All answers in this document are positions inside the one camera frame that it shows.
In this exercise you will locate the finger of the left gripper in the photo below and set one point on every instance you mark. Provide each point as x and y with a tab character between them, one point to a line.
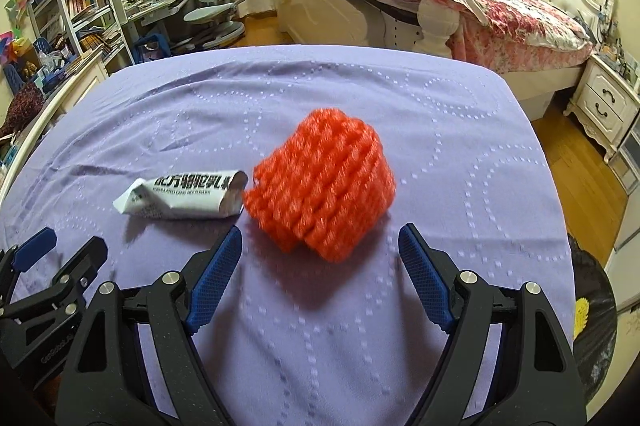
65	296
20	258

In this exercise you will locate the dark red fluffy duster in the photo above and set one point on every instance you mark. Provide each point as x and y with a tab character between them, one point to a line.
24	107

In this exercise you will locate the white milk powder packet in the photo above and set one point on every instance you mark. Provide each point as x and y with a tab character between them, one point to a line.
196	195

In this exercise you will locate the light blue desk chair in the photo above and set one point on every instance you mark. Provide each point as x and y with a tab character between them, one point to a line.
220	29

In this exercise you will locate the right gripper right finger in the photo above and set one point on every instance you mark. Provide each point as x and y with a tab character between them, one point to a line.
464	306

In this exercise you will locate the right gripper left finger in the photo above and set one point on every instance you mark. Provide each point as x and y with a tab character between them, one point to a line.
175	307

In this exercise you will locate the yellow trash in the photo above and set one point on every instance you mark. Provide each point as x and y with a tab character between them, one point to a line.
582	307

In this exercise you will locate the white nightstand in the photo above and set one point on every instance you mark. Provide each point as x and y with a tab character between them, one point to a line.
604	104

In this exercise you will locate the red foam net sleeve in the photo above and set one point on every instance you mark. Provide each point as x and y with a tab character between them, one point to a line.
325	188

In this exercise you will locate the white study desk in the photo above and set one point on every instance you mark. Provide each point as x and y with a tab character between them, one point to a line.
149	14

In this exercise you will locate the purple tablecloth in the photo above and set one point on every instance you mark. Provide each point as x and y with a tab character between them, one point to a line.
322	327

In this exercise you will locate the black lined trash bin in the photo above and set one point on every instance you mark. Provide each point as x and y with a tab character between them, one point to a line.
594	348

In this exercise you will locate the clear plastic drawer unit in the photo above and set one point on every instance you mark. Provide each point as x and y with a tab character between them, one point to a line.
625	163

